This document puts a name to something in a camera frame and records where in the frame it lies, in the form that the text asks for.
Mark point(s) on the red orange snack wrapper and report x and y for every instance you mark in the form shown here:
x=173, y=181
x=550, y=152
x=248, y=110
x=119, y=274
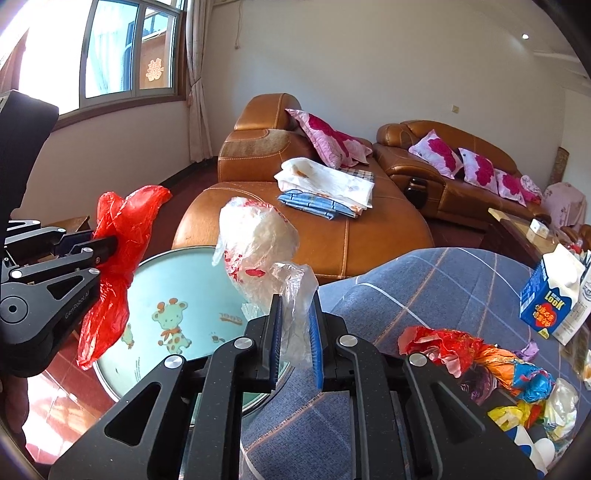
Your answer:
x=458, y=351

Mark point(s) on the white tall milk carton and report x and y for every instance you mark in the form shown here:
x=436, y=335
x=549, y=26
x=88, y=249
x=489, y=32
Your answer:
x=580, y=311

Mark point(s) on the light blue cartoon trash bin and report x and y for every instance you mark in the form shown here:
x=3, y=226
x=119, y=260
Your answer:
x=179, y=303

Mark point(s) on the folded white cloth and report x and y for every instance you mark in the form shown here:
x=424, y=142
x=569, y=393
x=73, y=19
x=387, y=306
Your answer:
x=315, y=178

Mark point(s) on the pink pillow on sofa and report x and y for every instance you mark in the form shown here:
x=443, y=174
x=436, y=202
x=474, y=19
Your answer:
x=479, y=171
x=509, y=187
x=433, y=150

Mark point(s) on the brown leather chaise sofa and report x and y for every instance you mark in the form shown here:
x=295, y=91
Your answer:
x=334, y=240

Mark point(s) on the red plastic bag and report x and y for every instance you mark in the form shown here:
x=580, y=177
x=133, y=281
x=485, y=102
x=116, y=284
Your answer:
x=129, y=220

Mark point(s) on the folded blue striped cloth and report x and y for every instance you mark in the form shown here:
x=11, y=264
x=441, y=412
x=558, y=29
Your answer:
x=315, y=205

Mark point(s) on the pink pillow right on sofa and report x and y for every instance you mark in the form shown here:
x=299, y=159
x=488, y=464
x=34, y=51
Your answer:
x=509, y=187

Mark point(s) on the pink floral pillow on chaise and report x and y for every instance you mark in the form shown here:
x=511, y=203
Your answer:
x=335, y=148

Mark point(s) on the blue Look milk carton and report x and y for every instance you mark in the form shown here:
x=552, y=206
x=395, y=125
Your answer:
x=549, y=297

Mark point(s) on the wooden coffee table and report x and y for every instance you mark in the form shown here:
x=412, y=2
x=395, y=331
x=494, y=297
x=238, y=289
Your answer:
x=512, y=237

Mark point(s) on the white green plastic bag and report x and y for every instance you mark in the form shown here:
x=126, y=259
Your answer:
x=560, y=412

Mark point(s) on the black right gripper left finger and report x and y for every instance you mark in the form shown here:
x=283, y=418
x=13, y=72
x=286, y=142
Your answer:
x=183, y=419

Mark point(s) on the pink cloth covered object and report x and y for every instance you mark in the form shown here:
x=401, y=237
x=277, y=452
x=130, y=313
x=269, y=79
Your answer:
x=566, y=205

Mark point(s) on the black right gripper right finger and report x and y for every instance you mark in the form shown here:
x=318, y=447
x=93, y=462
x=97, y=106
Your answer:
x=409, y=418

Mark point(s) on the clear white plastic bag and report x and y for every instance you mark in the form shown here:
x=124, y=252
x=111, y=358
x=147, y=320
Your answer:
x=256, y=244

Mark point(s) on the white tissue box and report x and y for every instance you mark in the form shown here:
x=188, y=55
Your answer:
x=538, y=229

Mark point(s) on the pink pillow left on sofa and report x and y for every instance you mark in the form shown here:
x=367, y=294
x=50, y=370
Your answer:
x=433, y=150

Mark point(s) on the purple crumpled wrapper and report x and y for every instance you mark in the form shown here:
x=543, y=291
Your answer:
x=529, y=352

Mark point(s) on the window with frame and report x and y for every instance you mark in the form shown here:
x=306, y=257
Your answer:
x=91, y=57

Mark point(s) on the brown leather long sofa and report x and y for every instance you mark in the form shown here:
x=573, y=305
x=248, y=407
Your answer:
x=435, y=196

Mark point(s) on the pink pillow middle on sofa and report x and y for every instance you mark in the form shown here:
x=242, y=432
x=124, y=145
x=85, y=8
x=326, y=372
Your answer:
x=479, y=171

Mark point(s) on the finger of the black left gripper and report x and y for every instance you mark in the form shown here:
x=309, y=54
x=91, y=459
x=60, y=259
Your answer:
x=73, y=253
x=29, y=239

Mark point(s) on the beige curtain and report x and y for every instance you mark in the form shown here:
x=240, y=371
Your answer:
x=197, y=21

